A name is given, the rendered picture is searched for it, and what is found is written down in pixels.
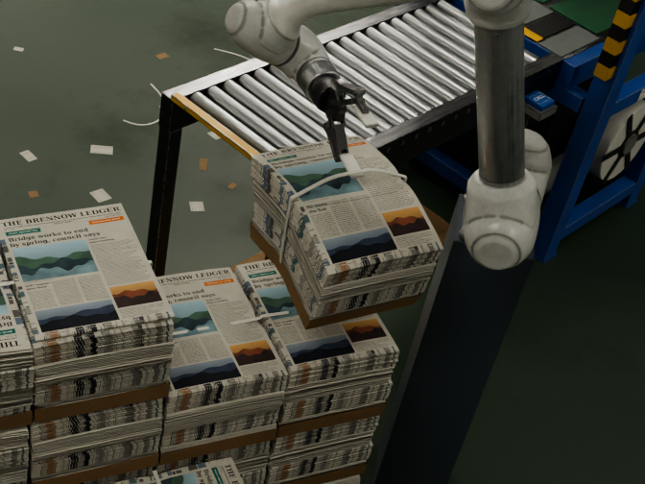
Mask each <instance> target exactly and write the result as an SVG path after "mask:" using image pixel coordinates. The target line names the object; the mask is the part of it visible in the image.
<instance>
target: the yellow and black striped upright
mask: <svg viewBox="0 0 645 484"><path fill-rule="evenodd" d="M641 2H642V0H621V1H620V4H619V6H618V9H617V12H616V14H615V17H614V19H613V21H612V24H611V26H610V29H609V33H608V36H607V39H606V41H605V44H604V47H603V49H602V52H601V54H600V57H599V60H598V62H597V65H596V67H595V70H594V73H593V75H594V76H596V77H598V78H600V79H601V80H603V81H607V80H608V79H610V78H612V76H613V73H614V71H615V68H616V65H617V63H618V61H619V59H620V56H621V54H622V51H623V49H624V46H625V44H626V41H627V38H628V36H629V33H630V31H631V28H632V26H633V23H634V20H635V18H636V15H637V12H638V10H639V7H640V5H641Z"/></svg>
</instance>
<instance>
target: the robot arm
mask: <svg viewBox="0 0 645 484"><path fill-rule="evenodd" d="M415 1H418V0H258V1H254V0H242V1H238V2H236V3H235V4H234V5H233V6H231V7H230V9H229V10H228V12H227V15H226V20H225V23H226V28H227V34H228V36H229V37H230V39H231V40H232V41H233V42H234V43H235V44H236V45H237V46H238V47H239V48H241V49H242V50H243V51H245V52H246V53H248V54H250V55H251V56H253V57H255V58H257V59H259V60H261V61H264V62H267V63H269V64H271V65H273V66H275V67H276V68H277V69H279V70H280V71H281V72H283V73H284V74H285V75H286V76H287V77H288V78H289V79H292V80H294V81H295V82H297V83H298V85H299V87H300V88H301V90H302V91H303V93H304V94H305V96H306V97H307V99H308V100H310V101H312V102H314V104H315V106H316V107H317V108H318V109H319V110H321V111H323V112H324V113H325V114H326V117H327V119H328V120H327V122H326V123H323V124H322V125H323V128H324V130H325V132H326V134H327V138H328V141H329V144H330V148H331V151H332V154H333V157H334V160H335V162H342V163H343V164H344V166H345V168H346V170H347V171H354V170H361V169H360V167H359V165H358V163H357V161H356V160H355V158H354V156H353V154H352V153H350V152H349V151H348V147H347V141H346V132H345V126H346V120H345V116H346V110H347V108H346V105H354V106H352V108H353V109H354V111H355V112H356V114H357V115H358V117H359V118H360V120H361V121H362V123H363V124H364V126H365V127H366V128H373V127H378V125H379V124H378V123H377V121H376V120H375V118H374V117H373V115H372V114H371V113H370V110H369V108H368V106H367V105H366V103H365V99H364V98H363V95H365V93H366V91H365V89H364V88H361V87H359V86H356V85H353V84H350V83H349V82H348V81H347V80H346V79H341V77H340V75H339V74H338V73H337V71H336V70H335V68H334V66H333V64H332V63H331V62H330V60H329V56H328V54H327V52H326V50H325V48H324V47H323V45H322V43H321V42H320V40H319V39H318V38H317V37H316V35H315V34H314V33H313V32H312V31H311V30H310V29H308V28H307V27H305V26H304V25H302V24H303V23H304V22H306V21H307V20H309V19H310V18H312V17H315V16H317V15H321V14H325V13H330V12H344V11H352V10H361V9H369V8H377V7H386V6H393V5H400V4H406V3H411V2H415ZM464 4H465V9H466V15H467V17H468V18H469V20H470V21H471V23H472V24H473V25H474V42H475V72H476V103H477V133H478V162H479V169H478V170H476V171H475V172H474V173H473V174H472V175H471V177H470V178H469V179H468V182H467V188H466V194H465V195H464V197H463V203H464V214H463V223H462V228H461V229H460V231H459V234H458V237H459V238H460V239H461V240H463V241H465V242H466V247H467V249H468V251H469V253H470V255H471V256H472V257H473V259H474V260H475V261H476V262H477V263H478V264H480V265H482V266H484V267H486V268H489V269H492V270H504V269H510V268H513V267H515V266H516V265H518V264H519V263H521V262H522V261H523V260H524V259H525V258H526V257H527V256H528V255H530V254H531V252H532V250H533V248H534V245H535V242H536V239H537V235H538V226H539V218H540V206H541V203H542V199H543V196H544V193H545V189H546V186H547V182H548V179H549V176H550V172H551V169H552V157H551V152H550V148H549V145H548V143H547V142H546V141H545V140H544V138H543V137H542V136H541V135H540V134H538V133H536V132H534V131H531V130H528V129H525V108H524V21H525V20H526V19H527V17H528V15H529V14H530V12H531V8H532V0H464ZM346 93H349V94H351V95H353V96H354V98H348V99H346ZM340 121H341V124H338V125H336V124H335V123H334V122H340Z"/></svg>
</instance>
